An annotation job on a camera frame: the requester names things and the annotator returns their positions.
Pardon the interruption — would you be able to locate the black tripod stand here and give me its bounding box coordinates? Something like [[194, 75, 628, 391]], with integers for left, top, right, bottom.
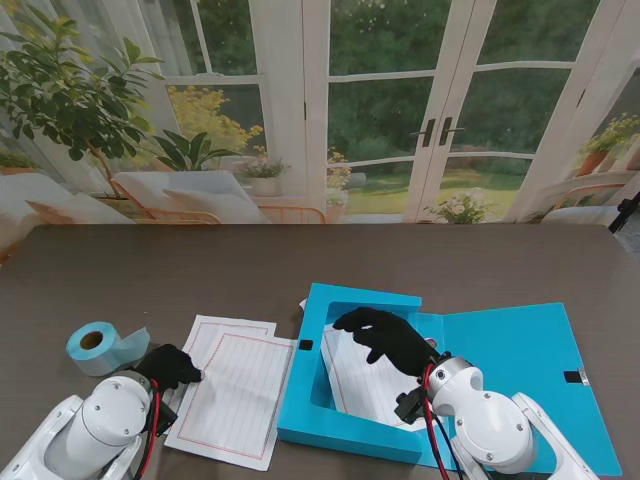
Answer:
[[607, 196, 640, 235]]

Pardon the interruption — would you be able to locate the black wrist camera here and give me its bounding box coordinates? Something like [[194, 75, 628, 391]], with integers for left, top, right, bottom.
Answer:
[[152, 399, 180, 436], [393, 389, 426, 426]]

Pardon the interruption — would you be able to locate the printed garden window backdrop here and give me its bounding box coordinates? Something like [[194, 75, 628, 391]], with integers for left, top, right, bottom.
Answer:
[[0, 0, 640, 266]]

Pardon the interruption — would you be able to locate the red left arm cable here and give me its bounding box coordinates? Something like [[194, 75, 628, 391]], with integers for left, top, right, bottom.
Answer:
[[137, 379, 164, 480]]

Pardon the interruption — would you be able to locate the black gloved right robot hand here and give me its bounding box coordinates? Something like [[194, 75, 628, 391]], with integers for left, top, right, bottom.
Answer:
[[332, 306, 444, 376]]

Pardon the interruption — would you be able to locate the blue-backed white label roll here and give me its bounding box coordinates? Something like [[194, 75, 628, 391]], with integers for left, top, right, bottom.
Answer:
[[66, 322, 151, 378]]

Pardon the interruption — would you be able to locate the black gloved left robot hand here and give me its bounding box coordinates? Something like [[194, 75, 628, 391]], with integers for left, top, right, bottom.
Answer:
[[132, 343, 205, 391]]

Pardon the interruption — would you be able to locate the blue plastic file box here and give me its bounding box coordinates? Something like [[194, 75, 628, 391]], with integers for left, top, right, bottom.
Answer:
[[276, 282, 624, 476]]

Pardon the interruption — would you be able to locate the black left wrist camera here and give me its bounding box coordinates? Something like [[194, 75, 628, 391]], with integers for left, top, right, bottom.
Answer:
[[152, 399, 180, 436]]

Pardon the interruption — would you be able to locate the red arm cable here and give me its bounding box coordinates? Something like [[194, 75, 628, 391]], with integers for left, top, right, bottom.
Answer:
[[137, 379, 164, 480], [419, 364, 452, 480]]

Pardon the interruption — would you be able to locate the red-lined white paper sheet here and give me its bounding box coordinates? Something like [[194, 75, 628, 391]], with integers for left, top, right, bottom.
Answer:
[[164, 313, 278, 409], [163, 332, 299, 473], [321, 327, 436, 434]]

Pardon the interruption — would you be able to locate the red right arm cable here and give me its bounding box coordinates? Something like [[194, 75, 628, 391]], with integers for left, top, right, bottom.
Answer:
[[419, 364, 452, 480]]

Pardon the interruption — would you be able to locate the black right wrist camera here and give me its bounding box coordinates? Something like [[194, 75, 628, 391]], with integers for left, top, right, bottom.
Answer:
[[393, 389, 426, 426]]

